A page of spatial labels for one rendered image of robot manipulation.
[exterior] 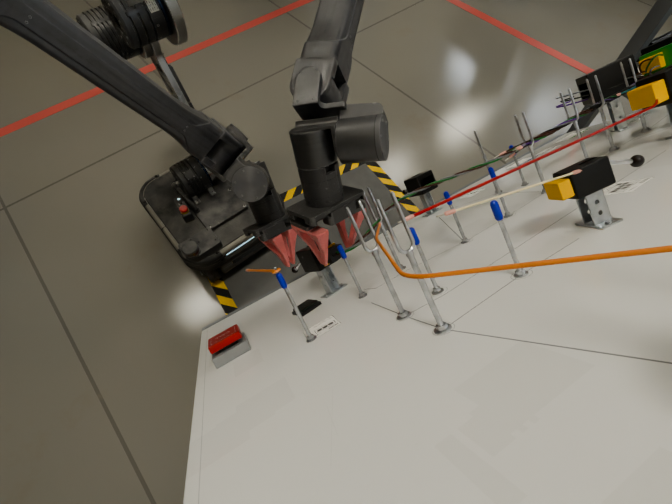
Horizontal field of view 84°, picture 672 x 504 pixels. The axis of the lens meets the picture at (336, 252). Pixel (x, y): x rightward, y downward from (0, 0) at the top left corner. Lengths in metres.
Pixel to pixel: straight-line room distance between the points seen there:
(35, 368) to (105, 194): 0.97
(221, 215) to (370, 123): 1.41
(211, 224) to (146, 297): 0.50
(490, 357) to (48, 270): 2.24
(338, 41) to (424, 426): 0.47
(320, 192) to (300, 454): 0.33
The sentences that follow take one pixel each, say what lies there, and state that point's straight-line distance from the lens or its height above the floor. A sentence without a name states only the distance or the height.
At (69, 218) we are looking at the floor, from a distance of 2.52.
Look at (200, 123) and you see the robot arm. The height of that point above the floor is 1.27.
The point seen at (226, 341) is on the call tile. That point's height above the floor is 1.13.
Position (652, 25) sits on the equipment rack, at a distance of 1.27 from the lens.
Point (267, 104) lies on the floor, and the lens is 2.74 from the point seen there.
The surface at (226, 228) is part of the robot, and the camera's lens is 1.80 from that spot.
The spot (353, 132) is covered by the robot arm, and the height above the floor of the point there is 1.35.
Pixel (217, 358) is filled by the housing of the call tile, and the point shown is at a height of 1.13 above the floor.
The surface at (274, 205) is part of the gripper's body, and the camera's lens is 0.69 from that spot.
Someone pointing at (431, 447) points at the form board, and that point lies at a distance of 0.27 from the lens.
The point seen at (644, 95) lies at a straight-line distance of 0.78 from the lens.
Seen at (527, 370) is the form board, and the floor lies 1.41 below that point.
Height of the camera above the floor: 1.67
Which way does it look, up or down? 60 degrees down
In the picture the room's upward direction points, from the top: straight up
